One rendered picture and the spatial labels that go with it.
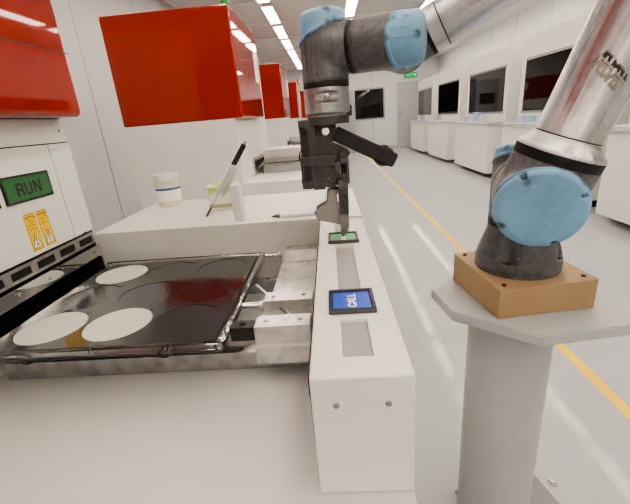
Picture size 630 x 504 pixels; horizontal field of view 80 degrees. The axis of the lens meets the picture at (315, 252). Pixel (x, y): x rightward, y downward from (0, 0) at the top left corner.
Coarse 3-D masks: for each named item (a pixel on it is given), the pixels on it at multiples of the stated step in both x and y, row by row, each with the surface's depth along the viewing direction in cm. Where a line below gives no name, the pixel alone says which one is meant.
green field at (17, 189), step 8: (24, 176) 69; (32, 176) 71; (40, 176) 73; (8, 184) 65; (16, 184) 67; (24, 184) 69; (32, 184) 71; (40, 184) 73; (48, 184) 75; (8, 192) 65; (16, 192) 67; (24, 192) 69; (32, 192) 71; (40, 192) 72; (48, 192) 75; (8, 200) 65; (16, 200) 67
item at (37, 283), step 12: (84, 252) 83; (96, 252) 87; (60, 264) 76; (72, 264) 79; (84, 264) 82; (36, 276) 70; (48, 276) 72; (60, 276) 75; (12, 288) 65; (24, 288) 66; (36, 288) 69; (0, 300) 61; (12, 300) 64; (24, 300) 66; (0, 312) 61
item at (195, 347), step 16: (0, 352) 53; (32, 352) 52; (48, 352) 52; (64, 352) 52; (80, 352) 52; (96, 352) 52; (112, 352) 51; (128, 352) 51; (144, 352) 51; (160, 352) 51; (176, 352) 51; (192, 352) 51
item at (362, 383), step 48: (336, 288) 51; (384, 288) 49; (336, 336) 40; (384, 336) 39; (336, 384) 33; (384, 384) 33; (336, 432) 35; (384, 432) 35; (336, 480) 37; (384, 480) 37
